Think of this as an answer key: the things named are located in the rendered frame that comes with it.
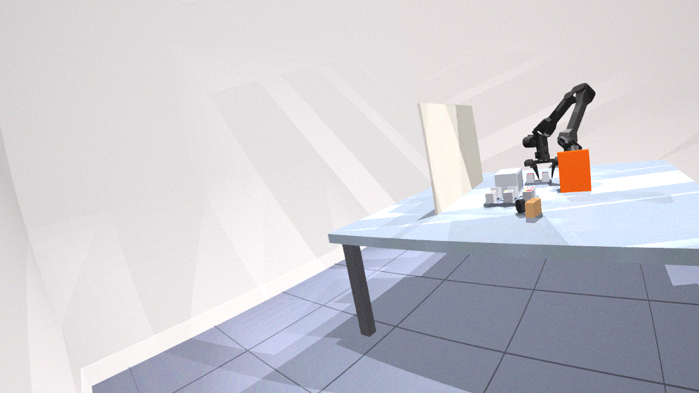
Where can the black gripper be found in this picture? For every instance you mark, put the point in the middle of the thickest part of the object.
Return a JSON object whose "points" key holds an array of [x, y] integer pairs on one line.
{"points": [[542, 154]]}

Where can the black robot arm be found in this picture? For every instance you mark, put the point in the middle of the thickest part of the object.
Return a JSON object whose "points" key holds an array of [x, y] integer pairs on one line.
{"points": [[568, 138]]}

